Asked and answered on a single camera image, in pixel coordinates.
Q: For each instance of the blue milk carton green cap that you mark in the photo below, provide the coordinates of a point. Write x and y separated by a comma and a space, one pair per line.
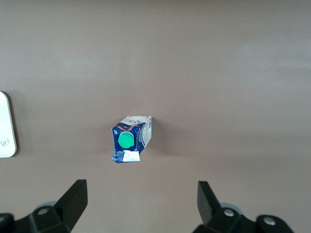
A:
126, 140

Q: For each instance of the beige rectangular serving tray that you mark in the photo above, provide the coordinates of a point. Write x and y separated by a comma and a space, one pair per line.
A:
6, 126

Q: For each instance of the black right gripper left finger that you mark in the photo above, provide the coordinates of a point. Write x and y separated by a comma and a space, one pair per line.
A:
65, 211

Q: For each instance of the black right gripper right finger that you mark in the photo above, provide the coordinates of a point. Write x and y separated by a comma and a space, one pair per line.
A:
213, 218

